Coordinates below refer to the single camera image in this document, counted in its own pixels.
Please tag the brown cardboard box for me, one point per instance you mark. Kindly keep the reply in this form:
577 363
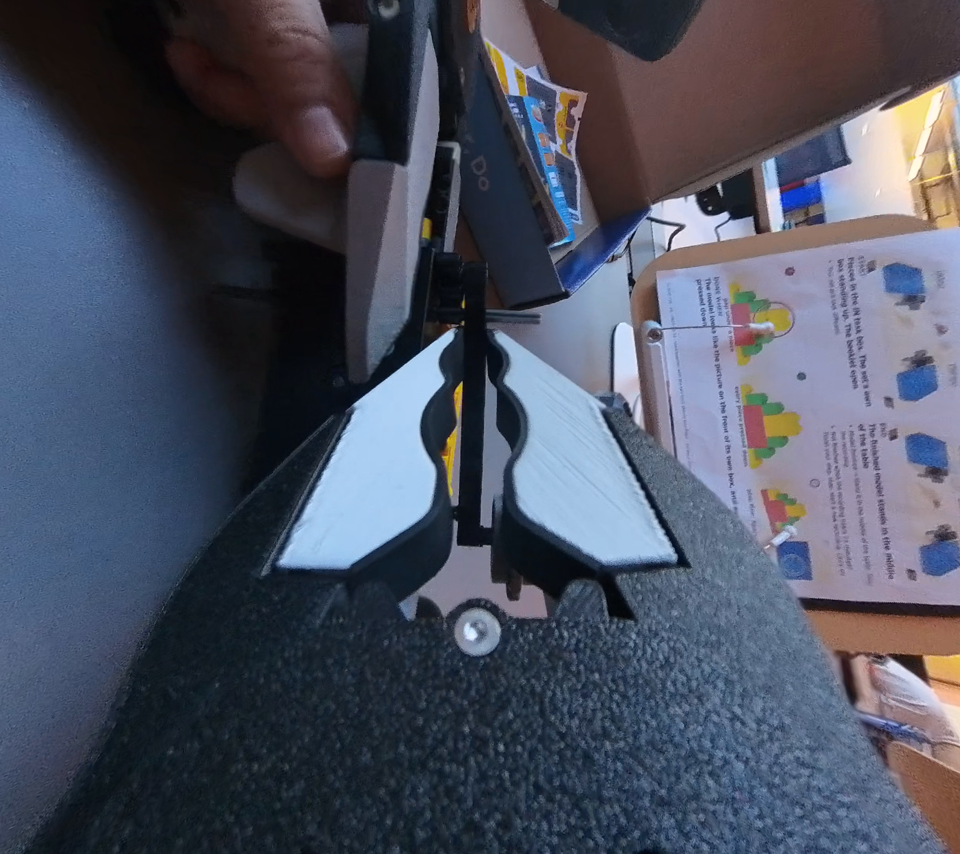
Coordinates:
750 44

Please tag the blue plastic crate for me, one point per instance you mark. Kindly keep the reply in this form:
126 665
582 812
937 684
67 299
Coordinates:
799 202

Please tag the black perforated toy beam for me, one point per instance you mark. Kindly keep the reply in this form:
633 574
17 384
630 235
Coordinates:
474 419

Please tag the grey metal toy axle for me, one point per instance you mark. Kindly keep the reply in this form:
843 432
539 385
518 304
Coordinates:
521 319

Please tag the grey desk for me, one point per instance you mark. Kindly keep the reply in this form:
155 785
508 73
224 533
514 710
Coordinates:
112 419

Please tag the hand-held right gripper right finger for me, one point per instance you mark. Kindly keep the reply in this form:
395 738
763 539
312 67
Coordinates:
585 487

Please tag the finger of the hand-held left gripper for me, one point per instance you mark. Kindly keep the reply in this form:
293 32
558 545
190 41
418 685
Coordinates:
375 269

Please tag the printed colourful leaflet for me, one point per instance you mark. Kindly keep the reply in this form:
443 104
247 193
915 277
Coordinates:
555 142

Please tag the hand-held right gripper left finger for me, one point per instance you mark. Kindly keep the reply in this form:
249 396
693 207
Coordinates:
360 487

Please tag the sign board with wooden edge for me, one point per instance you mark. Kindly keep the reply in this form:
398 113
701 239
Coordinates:
825 419

